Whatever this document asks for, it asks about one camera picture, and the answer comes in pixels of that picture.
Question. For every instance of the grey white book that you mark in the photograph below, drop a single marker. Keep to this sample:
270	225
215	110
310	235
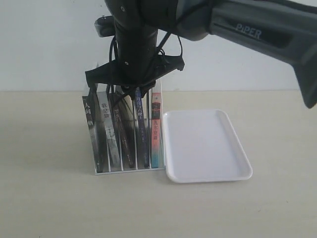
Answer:
108	125

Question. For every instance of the black white leftmost book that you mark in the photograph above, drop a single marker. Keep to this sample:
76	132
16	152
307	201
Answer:
92	112

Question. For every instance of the dark blue book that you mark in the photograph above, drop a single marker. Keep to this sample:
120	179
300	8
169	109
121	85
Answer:
142	130

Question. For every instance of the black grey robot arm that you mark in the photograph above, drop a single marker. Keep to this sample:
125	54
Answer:
282	29

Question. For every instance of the pink teal book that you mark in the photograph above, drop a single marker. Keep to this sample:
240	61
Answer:
156	141

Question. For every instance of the white plastic tray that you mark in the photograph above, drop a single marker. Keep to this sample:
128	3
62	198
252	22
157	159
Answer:
203	146

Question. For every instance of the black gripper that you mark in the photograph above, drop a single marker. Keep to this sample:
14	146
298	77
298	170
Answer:
137	63

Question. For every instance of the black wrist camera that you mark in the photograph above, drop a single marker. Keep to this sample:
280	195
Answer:
105	26

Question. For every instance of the clear acrylic book rack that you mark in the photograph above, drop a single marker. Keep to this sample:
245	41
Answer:
108	167

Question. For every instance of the dark brown book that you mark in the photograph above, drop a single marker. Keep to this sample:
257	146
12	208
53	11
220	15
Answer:
121	119

